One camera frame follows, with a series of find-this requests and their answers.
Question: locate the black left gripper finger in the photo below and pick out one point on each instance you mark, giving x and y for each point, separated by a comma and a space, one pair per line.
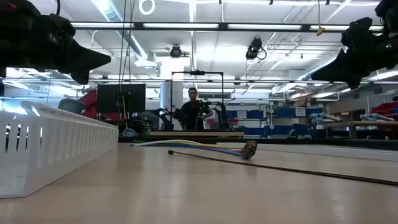
81, 77
87, 59

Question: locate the long black zip tie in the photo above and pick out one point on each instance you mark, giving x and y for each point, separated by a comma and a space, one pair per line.
311, 172

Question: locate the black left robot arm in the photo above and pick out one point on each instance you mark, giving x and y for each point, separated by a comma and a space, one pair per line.
18, 34

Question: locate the black background robot arm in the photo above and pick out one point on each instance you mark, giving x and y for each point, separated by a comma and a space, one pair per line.
166, 123
222, 115

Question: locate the grey chair back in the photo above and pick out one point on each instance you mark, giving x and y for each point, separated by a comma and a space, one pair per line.
71, 105

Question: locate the black monitor screen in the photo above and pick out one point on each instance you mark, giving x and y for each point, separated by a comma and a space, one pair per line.
109, 98

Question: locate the yellow hanging tag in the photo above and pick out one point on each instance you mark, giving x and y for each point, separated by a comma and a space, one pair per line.
320, 30

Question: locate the wooden workbench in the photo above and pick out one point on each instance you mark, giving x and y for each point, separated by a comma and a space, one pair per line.
385, 123

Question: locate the shelf rack with blue bins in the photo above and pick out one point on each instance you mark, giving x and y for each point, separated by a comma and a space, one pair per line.
283, 112

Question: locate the white pillar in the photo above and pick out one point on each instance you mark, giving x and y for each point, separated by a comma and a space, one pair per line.
177, 96

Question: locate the person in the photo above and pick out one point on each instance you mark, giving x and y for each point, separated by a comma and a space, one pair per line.
192, 115

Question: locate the wooden background table board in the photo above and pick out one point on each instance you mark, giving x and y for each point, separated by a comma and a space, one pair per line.
192, 133

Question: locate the red left gripper bracket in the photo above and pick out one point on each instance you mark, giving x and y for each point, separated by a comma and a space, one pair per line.
12, 5

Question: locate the round black ceiling camera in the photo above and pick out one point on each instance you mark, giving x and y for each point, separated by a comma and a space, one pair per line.
175, 52

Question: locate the black gantry frame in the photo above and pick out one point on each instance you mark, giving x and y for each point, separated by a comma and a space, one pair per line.
197, 72

